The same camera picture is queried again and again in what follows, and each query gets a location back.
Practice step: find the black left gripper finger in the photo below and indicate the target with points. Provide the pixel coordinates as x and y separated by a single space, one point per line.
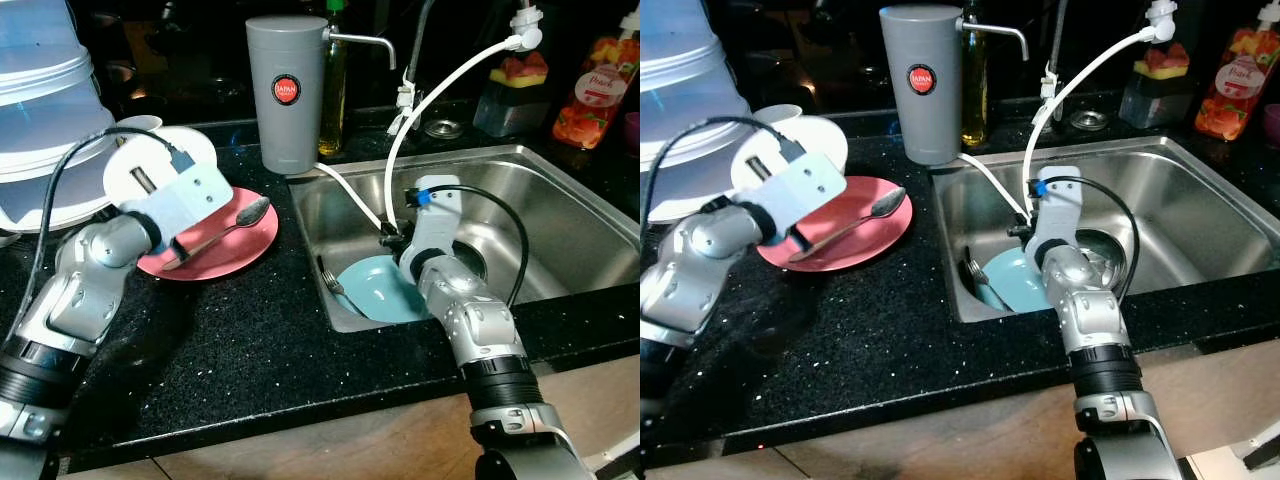
760 168
143 182

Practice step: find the light blue plate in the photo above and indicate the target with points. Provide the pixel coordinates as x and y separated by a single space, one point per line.
1015 285
375 290

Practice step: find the metal fork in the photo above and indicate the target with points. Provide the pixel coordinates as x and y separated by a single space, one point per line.
330 278
975 270

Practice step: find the pink plate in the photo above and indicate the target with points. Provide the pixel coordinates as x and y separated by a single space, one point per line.
240 250
880 230

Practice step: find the white bowl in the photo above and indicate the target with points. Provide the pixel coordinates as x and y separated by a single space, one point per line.
825 140
200 148

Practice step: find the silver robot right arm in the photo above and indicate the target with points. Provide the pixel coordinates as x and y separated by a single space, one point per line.
1095 330
470 330

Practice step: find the white printed mug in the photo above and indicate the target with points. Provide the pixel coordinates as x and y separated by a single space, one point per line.
780 112
140 123

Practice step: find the metal spoon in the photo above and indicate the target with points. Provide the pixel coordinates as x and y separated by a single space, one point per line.
250 212
888 203

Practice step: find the chrome sink drain strainer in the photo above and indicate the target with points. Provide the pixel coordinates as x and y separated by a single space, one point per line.
475 262
1108 255

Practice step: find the stacked white plastic food covers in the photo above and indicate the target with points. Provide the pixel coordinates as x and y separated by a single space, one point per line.
680 110
40 120

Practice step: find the round metal hole cover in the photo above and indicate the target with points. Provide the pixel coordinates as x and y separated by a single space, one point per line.
1088 120
443 128

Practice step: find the oil bottle with green cap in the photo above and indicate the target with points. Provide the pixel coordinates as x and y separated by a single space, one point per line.
973 90
333 100

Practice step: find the grey water filter canister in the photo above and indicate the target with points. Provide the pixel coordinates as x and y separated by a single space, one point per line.
920 110
285 120

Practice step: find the dark clear sponge holder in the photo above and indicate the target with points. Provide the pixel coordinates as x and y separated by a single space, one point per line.
1152 100
510 110

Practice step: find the stainless steel sink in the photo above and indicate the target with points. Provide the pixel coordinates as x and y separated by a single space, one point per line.
570 230
1210 220

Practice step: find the orange dish soap pump bottle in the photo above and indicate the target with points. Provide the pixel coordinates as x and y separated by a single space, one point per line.
1238 90
595 95

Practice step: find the chrome faucet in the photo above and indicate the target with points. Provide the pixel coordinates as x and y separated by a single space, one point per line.
1057 40
420 40

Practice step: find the red and yellow sponge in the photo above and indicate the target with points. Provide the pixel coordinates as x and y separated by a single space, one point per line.
1160 60
520 70

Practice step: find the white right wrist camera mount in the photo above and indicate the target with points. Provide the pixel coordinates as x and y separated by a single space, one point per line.
435 215
1058 205

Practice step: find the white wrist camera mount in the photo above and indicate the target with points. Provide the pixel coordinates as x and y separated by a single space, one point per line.
435 215
815 190
195 200
1058 205

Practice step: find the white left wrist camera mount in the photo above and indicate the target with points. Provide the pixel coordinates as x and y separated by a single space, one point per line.
815 190
195 200

